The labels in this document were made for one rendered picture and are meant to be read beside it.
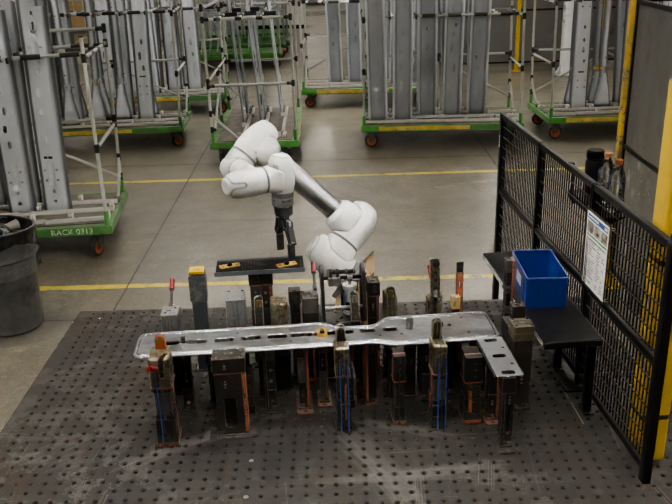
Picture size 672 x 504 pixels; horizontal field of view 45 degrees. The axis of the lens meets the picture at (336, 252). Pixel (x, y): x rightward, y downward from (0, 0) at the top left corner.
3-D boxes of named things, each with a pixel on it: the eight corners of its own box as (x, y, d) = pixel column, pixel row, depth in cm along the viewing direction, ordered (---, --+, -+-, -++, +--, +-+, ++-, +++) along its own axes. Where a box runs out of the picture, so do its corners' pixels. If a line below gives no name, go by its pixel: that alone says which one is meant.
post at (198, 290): (196, 372, 350) (186, 277, 334) (198, 363, 357) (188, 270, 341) (214, 371, 350) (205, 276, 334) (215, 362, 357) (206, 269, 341)
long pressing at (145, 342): (130, 363, 299) (130, 359, 299) (139, 335, 320) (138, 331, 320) (501, 339, 308) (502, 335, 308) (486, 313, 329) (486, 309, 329)
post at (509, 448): (499, 454, 289) (503, 383, 278) (491, 436, 299) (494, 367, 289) (517, 453, 289) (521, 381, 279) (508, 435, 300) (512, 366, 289)
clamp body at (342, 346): (332, 434, 304) (329, 351, 291) (330, 416, 315) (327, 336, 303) (357, 432, 304) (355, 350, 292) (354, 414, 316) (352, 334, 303)
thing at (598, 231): (602, 306, 296) (610, 225, 285) (580, 281, 317) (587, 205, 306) (608, 305, 296) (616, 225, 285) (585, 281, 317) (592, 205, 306)
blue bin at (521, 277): (524, 308, 322) (526, 278, 318) (510, 278, 351) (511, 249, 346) (567, 307, 322) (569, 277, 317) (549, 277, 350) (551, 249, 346)
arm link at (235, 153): (221, 170, 362) (240, 146, 365) (208, 168, 378) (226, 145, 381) (242, 189, 368) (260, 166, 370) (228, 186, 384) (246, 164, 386)
